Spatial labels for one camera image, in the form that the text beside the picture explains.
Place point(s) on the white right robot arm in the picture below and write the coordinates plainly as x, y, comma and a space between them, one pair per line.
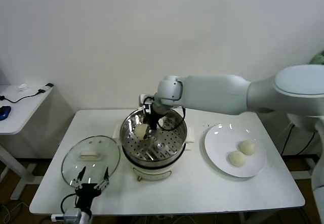
215, 92

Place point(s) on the pale green appliance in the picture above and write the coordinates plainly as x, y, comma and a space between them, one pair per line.
317, 58

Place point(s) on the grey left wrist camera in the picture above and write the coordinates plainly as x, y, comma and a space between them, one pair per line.
72, 214

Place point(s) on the blue computer mouse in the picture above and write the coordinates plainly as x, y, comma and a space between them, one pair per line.
4, 112

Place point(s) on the white side table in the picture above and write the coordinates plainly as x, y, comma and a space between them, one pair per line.
25, 112

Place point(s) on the white round plate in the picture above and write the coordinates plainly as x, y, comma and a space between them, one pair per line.
222, 138

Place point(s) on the glass pot lid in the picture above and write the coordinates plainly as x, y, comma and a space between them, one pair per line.
76, 148

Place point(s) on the white steamed baozi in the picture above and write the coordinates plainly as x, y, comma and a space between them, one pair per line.
141, 132
237, 159
247, 147

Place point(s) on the small white plastic object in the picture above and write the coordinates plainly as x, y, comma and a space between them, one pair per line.
24, 87

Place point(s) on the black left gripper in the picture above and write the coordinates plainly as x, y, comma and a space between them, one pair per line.
87, 195

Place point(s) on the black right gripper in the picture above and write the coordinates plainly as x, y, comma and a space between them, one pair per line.
153, 119

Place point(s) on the steel steamer basket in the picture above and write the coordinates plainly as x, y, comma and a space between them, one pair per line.
127, 130

